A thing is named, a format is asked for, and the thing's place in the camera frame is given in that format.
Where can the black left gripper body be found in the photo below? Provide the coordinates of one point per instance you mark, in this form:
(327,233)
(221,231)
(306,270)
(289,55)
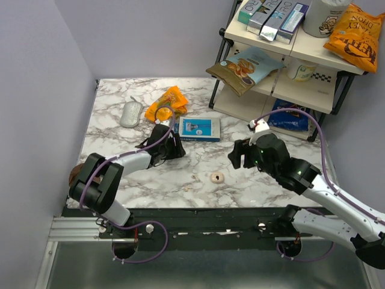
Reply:
(169,150)

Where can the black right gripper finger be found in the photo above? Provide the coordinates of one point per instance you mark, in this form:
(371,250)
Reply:
(235,159)
(241,146)

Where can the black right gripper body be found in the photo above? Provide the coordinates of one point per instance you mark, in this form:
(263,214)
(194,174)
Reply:
(252,158)

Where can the beige small earbud case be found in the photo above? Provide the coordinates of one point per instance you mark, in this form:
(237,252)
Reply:
(217,177)

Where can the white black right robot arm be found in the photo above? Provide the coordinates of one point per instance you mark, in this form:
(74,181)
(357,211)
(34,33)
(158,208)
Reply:
(357,226)

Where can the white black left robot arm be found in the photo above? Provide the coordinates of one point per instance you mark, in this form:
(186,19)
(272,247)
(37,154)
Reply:
(96,185)

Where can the blue Harry's razor box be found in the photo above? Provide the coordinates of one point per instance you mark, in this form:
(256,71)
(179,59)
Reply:
(198,129)

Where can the orange candy bag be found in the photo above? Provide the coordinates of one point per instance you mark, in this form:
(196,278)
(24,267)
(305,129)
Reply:
(171,101)

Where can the grey glitter pouch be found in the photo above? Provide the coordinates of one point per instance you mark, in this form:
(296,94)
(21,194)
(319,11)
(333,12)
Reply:
(131,113)

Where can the blue Doritos bag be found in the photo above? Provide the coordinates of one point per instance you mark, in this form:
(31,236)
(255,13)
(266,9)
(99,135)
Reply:
(289,120)

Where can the blue gold chips bag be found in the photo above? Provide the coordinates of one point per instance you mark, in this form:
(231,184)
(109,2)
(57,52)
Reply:
(244,70)

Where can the white yellow cup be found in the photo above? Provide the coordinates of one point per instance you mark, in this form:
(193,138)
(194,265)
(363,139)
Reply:
(300,70)

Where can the brown paper cupcake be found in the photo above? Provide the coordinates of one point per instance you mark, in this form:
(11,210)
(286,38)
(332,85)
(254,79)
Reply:
(74,173)

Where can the black beige shelf rack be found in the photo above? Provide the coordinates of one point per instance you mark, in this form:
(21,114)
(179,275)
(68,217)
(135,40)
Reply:
(324,93)

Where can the silver RO box middle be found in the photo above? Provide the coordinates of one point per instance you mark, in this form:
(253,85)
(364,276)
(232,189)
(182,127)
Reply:
(271,27)

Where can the silver ro box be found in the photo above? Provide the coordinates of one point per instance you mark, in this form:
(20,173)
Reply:
(262,14)
(271,27)

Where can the purple blue box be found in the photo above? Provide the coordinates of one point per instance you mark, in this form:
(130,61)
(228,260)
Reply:
(291,23)

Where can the green RO box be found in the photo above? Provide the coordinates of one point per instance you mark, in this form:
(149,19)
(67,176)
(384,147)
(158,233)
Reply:
(248,10)

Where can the silver RO box left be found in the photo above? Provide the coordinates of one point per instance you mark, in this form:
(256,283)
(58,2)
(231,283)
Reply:
(262,14)

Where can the white popcorn tub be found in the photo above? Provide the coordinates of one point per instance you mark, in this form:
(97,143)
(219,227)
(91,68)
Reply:
(323,15)

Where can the orange honey dijon chips bag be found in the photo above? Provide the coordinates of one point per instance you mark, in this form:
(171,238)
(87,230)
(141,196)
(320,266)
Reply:
(355,38)

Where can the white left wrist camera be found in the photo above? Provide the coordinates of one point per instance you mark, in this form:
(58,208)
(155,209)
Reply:
(165,122)

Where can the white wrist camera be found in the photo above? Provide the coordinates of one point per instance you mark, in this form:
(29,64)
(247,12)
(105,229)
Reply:
(165,122)
(259,128)

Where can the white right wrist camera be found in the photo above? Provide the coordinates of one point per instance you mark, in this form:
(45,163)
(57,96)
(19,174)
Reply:
(259,128)

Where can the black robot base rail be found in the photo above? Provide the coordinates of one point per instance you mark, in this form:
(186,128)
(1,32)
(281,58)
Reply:
(151,229)

